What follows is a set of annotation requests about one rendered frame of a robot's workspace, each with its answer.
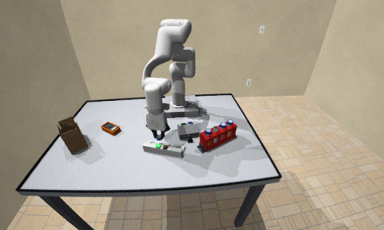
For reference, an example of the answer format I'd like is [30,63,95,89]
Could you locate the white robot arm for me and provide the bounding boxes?
[142,19,196,115]

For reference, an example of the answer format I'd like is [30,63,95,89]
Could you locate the red tube rack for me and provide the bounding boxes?
[199,122,237,152]

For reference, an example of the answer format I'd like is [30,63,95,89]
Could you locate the brown cardboard box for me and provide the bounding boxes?
[57,116,88,154]

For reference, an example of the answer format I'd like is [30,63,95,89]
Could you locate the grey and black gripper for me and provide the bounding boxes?
[146,110,171,139]

